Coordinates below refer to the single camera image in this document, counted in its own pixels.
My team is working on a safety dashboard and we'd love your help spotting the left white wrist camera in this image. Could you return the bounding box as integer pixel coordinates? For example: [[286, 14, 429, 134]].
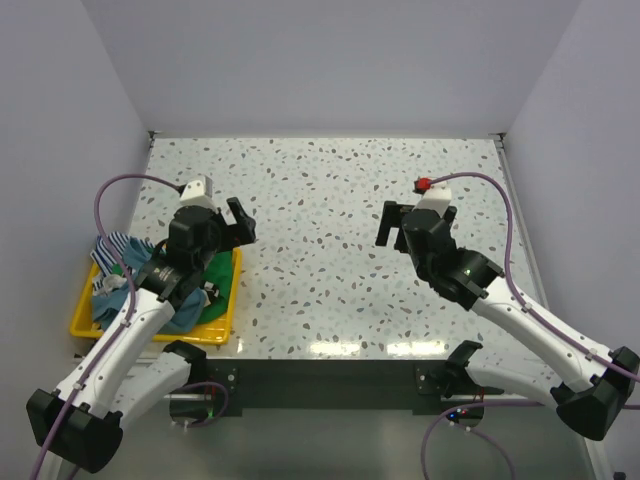
[[179, 175, 217, 210]]

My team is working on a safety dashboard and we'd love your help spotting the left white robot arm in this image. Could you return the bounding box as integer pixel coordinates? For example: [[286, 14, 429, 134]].
[[26, 197, 256, 479]]

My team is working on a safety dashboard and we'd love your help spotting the blue ribbed tank top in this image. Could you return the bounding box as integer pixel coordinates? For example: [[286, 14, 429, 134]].
[[90, 232, 209, 335]]

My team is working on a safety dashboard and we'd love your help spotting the yellow plastic tray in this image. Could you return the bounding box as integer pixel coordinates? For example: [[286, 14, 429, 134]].
[[69, 247, 244, 346]]

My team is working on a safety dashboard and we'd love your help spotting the green tank top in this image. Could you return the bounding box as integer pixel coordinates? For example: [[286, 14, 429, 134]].
[[92, 251, 233, 334]]

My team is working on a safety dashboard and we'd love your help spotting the black white striped tank top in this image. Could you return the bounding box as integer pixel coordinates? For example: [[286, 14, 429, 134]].
[[93, 274, 127, 297]]

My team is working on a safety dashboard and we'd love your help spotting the blue white striped tank top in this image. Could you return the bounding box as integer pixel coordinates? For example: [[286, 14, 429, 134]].
[[90, 232, 154, 276]]

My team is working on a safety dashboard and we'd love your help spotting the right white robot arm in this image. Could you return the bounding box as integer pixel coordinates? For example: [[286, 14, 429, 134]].
[[376, 201, 639, 441]]

